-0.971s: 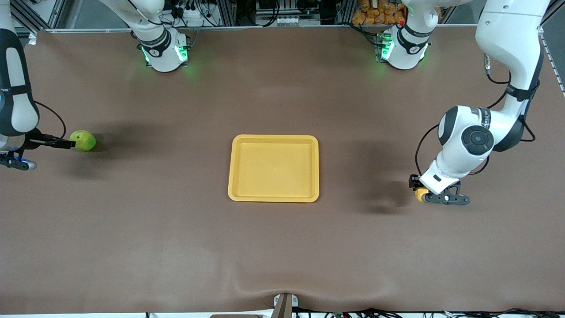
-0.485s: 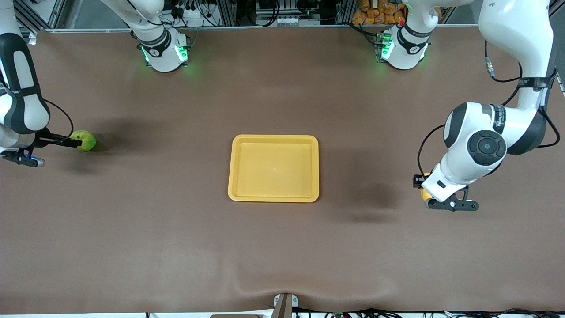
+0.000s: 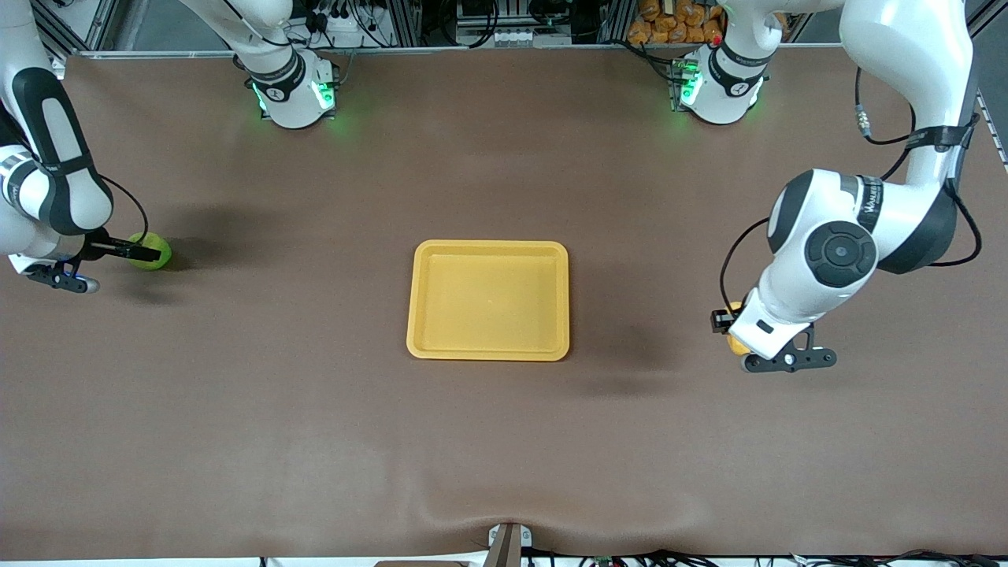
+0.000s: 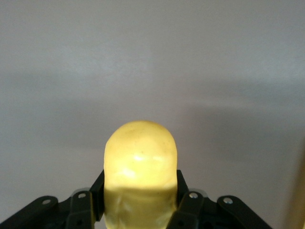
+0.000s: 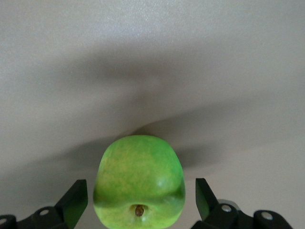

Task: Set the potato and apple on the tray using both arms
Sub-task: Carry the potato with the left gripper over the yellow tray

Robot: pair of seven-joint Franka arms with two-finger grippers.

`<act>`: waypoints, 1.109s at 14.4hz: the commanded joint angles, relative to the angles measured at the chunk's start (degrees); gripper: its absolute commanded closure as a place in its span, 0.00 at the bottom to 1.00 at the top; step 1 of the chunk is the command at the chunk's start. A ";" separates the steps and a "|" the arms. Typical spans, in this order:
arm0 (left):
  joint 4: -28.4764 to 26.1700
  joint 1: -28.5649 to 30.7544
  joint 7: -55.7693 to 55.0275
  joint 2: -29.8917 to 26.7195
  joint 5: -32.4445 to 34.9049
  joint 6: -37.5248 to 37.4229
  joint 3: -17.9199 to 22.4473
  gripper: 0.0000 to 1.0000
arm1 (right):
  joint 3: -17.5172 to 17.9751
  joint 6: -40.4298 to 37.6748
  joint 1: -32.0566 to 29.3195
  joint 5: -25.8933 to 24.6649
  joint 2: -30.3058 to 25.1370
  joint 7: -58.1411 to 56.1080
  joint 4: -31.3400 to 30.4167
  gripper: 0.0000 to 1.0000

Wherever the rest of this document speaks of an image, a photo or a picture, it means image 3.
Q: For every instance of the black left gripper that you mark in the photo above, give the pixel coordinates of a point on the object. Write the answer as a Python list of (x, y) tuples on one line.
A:
[(721, 320)]

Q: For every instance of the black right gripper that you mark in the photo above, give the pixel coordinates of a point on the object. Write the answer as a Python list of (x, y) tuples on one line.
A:
[(101, 247)]

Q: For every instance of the green apple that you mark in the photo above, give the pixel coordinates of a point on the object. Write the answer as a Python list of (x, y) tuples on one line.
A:
[(157, 252)]

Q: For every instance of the yellow potato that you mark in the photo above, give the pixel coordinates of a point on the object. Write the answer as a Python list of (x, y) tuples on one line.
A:
[(737, 345)]

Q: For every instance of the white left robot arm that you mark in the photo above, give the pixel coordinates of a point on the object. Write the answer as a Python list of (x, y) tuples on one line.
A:
[(843, 252)]

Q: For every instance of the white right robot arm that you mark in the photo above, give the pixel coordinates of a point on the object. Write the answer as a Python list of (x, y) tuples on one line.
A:
[(47, 157)]

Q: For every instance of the yellow plastic tray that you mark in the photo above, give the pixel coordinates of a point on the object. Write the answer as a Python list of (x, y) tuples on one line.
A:
[(488, 301)]

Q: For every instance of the brown table mat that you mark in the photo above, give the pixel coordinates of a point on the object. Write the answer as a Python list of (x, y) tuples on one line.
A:
[(504, 441)]

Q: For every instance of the pile of orange toys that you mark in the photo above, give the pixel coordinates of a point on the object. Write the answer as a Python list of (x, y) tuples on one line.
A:
[(676, 22)]

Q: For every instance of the white power strip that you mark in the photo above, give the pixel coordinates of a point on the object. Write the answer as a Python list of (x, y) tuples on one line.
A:
[(514, 36)]

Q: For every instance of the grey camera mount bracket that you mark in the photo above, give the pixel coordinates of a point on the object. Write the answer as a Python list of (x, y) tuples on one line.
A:
[(508, 545)]

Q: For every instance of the aluminium frame rail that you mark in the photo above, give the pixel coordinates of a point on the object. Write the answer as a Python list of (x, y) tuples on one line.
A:
[(488, 48)]

